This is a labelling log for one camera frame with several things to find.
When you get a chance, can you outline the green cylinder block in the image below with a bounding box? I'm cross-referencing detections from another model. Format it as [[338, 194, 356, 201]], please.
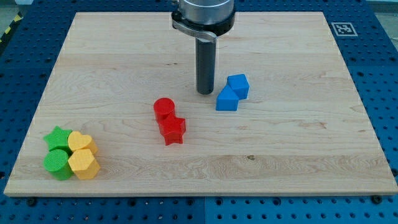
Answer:
[[43, 149, 73, 180]]

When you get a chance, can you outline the blue cube block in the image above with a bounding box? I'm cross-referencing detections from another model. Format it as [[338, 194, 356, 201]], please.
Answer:
[[227, 74, 250, 100]]

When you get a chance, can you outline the white fiducial marker tag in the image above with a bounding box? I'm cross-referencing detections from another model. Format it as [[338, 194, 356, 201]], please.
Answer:
[[331, 22, 358, 37]]

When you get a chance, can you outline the wooden board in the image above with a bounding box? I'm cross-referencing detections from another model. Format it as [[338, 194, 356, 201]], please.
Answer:
[[4, 12, 397, 197]]

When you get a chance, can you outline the red star block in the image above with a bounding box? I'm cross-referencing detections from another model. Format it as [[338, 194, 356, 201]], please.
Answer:
[[158, 114, 186, 146]]

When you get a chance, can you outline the red cylinder block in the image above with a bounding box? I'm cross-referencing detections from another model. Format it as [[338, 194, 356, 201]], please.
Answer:
[[153, 98, 175, 121]]

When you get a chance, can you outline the yellow heart block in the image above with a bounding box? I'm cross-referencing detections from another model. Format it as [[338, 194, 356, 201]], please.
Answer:
[[68, 131, 98, 154]]

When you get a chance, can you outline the blue triangular prism block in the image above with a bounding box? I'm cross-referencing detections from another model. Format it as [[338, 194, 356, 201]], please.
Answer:
[[216, 85, 239, 111]]

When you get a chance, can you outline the green star block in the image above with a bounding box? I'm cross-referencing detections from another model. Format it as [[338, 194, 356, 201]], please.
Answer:
[[43, 126, 72, 155]]

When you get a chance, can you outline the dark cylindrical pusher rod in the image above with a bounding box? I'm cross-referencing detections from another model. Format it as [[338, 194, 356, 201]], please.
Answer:
[[195, 39, 216, 95]]

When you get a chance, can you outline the yellow hexagon block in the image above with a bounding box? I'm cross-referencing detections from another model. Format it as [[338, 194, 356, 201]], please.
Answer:
[[68, 149, 100, 180]]

